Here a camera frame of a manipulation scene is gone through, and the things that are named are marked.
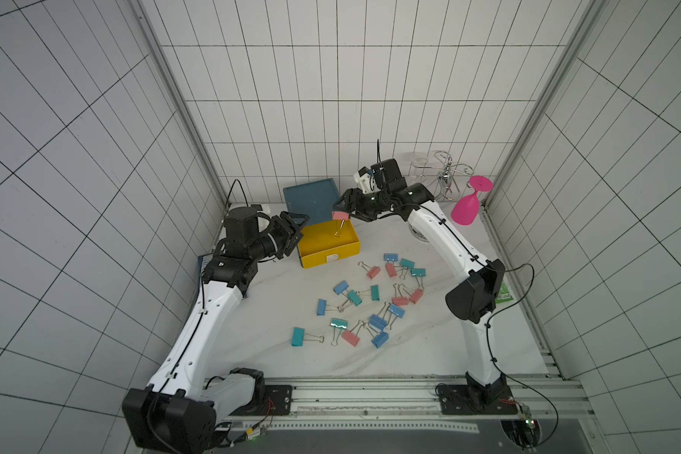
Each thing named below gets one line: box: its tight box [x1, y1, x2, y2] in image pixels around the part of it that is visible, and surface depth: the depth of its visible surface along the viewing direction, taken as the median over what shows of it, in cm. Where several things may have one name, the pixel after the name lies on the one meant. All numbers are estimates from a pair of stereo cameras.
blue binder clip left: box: [315, 298, 342, 316], surface depth 92 cm
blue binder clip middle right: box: [385, 303, 406, 331], surface depth 90 cm
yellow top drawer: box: [296, 218, 362, 269], surface depth 83 cm
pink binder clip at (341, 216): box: [331, 210, 351, 238], surface depth 82 cm
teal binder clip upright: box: [357, 284, 381, 301], surface depth 95 cm
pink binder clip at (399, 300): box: [391, 282, 410, 307], surface depth 94 cm
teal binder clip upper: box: [399, 258, 416, 280], surface depth 102 cm
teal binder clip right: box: [410, 267, 427, 291], surface depth 101 cm
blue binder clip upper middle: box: [332, 279, 350, 299], surface depth 97 cm
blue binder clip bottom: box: [366, 321, 389, 350], surface depth 85 cm
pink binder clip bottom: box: [341, 319, 366, 348], surface depth 85 cm
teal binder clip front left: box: [291, 327, 325, 348], surface depth 85 cm
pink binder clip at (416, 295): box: [409, 288, 424, 305], surface depth 94 cm
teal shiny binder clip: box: [330, 317, 349, 347], surface depth 87 cm
